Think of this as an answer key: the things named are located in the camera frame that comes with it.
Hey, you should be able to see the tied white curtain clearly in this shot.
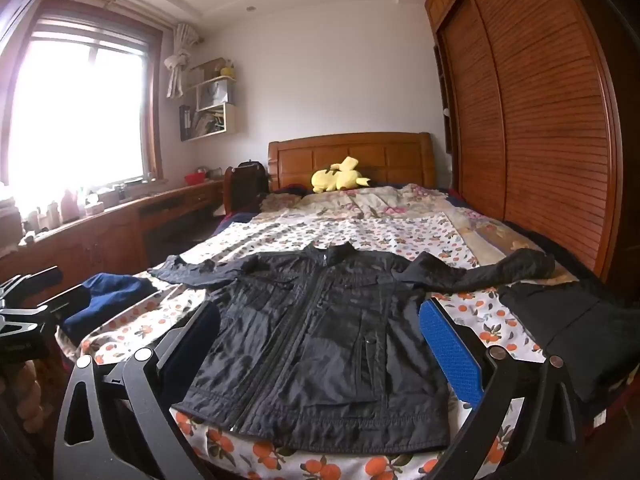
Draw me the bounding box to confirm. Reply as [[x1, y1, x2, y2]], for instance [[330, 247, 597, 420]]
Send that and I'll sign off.
[[164, 22, 201, 98]]

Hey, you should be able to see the black garment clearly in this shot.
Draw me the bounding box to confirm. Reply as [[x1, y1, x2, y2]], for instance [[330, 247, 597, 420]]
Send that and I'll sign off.
[[500, 280, 640, 401]]

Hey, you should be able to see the wooden louvered wardrobe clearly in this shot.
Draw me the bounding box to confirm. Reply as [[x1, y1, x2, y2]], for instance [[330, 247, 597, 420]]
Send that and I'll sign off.
[[425, 0, 626, 306]]

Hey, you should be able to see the black jacket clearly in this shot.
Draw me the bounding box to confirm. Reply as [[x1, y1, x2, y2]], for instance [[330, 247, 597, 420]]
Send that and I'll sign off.
[[147, 241, 557, 453]]

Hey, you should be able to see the pink bottle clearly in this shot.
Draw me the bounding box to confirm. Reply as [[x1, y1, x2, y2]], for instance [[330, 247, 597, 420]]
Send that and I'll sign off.
[[60, 187, 78, 223]]

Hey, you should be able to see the white paper bag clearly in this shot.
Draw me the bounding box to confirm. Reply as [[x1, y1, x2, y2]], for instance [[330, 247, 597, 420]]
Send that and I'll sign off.
[[199, 77, 231, 111]]

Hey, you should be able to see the orange print bedsheet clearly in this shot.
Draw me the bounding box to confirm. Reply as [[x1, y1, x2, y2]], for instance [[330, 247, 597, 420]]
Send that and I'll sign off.
[[80, 210, 548, 480]]

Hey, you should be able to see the yellow plush toy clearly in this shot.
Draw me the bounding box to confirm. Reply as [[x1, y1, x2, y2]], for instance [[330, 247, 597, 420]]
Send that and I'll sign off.
[[311, 156, 371, 193]]

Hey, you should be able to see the wooden desk cabinet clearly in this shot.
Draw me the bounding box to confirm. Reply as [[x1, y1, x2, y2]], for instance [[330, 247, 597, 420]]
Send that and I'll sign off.
[[0, 180, 226, 301]]

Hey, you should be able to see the person's left hand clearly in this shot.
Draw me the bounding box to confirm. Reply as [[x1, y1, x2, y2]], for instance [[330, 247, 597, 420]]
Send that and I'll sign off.
[[0, 362, 48, 441]]

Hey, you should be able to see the black backpack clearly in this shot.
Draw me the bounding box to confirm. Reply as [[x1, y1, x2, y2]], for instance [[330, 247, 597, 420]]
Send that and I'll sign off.
[[231, 160, 271, 213]]

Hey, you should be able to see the white wall shelf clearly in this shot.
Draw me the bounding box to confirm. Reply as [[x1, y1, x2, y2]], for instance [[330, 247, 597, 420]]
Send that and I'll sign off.
[[179, 57, 238, 142]]

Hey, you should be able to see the blue garment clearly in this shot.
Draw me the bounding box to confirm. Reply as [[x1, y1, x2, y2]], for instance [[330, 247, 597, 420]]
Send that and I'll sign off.
[[62, 272, 156, 343]]

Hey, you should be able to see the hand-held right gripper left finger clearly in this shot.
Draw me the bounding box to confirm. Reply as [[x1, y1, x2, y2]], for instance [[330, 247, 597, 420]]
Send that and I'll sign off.
[[52, 300, 222, 480]]

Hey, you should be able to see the floral quilt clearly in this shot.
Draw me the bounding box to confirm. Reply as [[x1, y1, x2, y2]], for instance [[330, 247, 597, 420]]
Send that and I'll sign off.
[[260, 182, 576, 281]]

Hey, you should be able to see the navy blanket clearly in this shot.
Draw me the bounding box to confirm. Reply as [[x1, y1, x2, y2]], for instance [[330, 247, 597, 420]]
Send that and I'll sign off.
[[212, 207, 261, 236]]

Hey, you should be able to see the wooden framed window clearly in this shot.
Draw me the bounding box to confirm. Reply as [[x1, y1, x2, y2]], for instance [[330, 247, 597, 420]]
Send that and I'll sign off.
[[0, 0, 163, 196]]

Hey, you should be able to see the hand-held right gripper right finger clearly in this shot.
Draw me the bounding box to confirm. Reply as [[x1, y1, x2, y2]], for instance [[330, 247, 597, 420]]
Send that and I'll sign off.
[[419, 299, 586, 480]]

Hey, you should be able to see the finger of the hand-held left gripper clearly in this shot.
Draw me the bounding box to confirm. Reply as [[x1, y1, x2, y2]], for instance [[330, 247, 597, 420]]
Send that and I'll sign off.
[[0, 266, 64, 306], [37, 284, 96, 323]]

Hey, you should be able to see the wooden bed headboard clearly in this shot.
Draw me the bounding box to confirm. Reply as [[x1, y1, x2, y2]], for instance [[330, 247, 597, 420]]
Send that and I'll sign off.
[[267, 132, 437, 193]]

